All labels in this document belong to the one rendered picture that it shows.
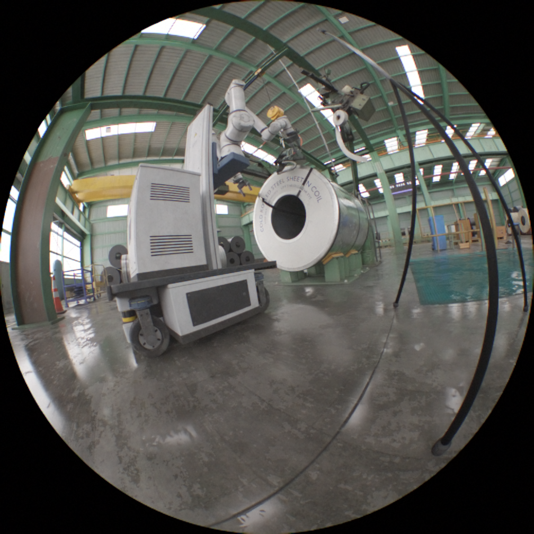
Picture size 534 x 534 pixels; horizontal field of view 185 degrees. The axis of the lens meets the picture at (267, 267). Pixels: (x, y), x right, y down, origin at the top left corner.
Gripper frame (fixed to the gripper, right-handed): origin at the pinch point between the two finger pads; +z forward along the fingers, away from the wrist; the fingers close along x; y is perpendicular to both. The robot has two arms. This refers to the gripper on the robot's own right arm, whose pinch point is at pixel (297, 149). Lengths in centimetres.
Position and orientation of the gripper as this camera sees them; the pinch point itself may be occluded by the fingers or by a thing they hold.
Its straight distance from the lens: 162.0
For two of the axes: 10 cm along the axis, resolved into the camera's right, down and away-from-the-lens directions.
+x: -6.5, 7.4, -1.8
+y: -6.1, -3.6, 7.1
